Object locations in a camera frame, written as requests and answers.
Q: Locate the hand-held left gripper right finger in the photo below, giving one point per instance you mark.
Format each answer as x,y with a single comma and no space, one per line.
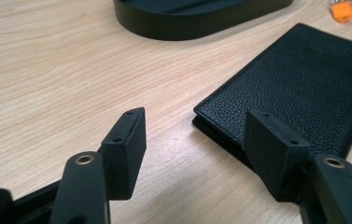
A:
273,149

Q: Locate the black oval tray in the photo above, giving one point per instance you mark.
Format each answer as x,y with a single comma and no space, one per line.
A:
176,23

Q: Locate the black leather wallet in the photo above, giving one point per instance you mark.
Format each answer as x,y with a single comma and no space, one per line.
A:
301,77

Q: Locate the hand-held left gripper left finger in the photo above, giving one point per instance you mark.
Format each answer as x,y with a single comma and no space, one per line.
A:
125,155

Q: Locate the orange key tag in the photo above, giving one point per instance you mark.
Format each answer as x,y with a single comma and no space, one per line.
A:
343,11

